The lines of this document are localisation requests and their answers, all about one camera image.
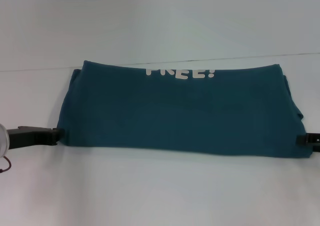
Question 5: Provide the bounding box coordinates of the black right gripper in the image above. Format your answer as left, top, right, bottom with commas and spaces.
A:
296, 132, 320, 155

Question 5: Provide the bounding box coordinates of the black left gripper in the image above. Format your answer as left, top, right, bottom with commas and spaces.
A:
6, 125, 66, 151

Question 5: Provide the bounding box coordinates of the teal blue shirt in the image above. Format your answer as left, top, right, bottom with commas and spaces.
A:
56, 59, 313, 160

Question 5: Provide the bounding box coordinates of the left arm red black cable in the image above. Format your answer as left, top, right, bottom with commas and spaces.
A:
0, 155, 13, 174

